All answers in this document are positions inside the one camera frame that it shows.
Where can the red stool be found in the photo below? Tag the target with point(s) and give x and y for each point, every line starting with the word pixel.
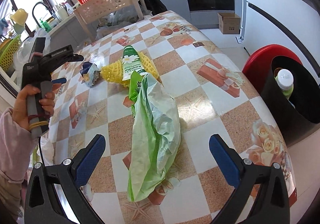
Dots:
pixel 257 66

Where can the black trash bin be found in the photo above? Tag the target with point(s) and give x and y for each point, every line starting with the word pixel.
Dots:
pixel 297 117

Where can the clear plastic bags pile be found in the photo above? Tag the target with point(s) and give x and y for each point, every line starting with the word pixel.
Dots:
pixel 22 55

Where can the yellow green plastic basket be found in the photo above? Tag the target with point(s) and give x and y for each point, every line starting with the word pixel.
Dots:
pixel 8 48

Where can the person's pink sleeve forearm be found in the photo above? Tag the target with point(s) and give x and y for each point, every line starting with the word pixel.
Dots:
pixel 17 146

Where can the black kitchen faucet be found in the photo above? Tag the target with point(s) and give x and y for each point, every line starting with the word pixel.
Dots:
pixel 39 15

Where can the blue cracker snack wrapper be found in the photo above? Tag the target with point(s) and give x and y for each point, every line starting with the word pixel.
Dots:
pixel 90 73

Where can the green plastic bag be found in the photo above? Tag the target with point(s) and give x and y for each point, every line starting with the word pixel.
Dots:
pixel 156 136

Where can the yellow foam fruit net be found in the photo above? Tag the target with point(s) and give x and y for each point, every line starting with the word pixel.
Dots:
pixel 114 72

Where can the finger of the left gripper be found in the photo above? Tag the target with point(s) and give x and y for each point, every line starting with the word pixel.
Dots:
pixel 75 58
pixel 59 81

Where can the white paper towel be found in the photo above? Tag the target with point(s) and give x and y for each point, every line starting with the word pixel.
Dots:
pixel 47 149

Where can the beige plastic chair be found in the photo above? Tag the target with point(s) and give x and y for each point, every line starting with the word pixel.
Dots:
pixel 93 10

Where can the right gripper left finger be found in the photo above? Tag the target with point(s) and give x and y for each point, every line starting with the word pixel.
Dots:
pixel 42 204

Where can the green white cream tube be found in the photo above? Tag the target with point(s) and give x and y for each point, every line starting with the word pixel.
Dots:
pixel 131 62

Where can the cardboard box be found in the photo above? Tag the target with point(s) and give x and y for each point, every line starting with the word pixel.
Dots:
pixel 229 23

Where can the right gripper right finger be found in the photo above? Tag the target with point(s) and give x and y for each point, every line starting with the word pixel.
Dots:
pixel 271 204

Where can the white refrigerator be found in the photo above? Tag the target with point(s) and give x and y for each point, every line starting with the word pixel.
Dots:
pixel 290 23

